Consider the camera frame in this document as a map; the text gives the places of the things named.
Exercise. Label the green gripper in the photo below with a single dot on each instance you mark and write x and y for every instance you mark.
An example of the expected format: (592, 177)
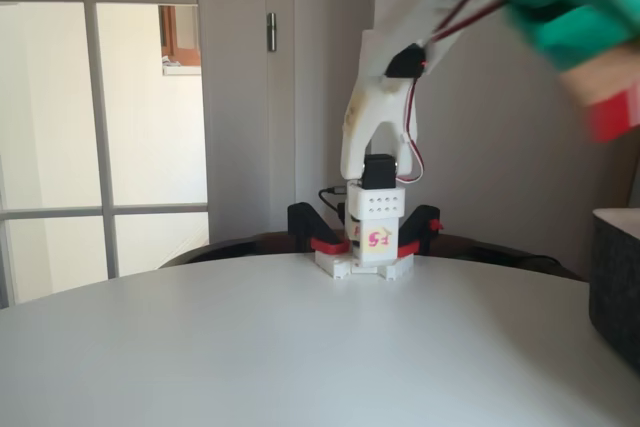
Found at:
(575, 54)

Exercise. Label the red striped block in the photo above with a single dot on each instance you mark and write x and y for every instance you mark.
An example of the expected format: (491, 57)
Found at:
(600, 89)

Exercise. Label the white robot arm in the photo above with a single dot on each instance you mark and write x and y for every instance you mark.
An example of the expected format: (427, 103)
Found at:
(370, 112)

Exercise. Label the dark grey felt basket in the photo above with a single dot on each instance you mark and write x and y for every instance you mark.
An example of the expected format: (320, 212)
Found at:
(617, 287)

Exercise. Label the black and red clamp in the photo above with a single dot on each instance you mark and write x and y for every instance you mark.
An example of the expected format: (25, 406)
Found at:
(420, 227)
(305, 222)

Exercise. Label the yellow sticker pink F5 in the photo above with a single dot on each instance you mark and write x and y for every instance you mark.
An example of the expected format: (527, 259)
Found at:
(377, 239)

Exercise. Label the silver door hinge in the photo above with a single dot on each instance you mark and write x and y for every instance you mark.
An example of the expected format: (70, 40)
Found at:
(271, 32)

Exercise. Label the dark brown curved furniture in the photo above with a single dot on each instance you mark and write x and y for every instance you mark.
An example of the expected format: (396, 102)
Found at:
(225, 249)

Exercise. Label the white glazed door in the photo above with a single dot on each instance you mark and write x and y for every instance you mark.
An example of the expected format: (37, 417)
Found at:
(99, 97)

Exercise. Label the brown wooden window frame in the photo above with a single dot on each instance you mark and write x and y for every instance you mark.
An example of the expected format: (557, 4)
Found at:
(166, 7)

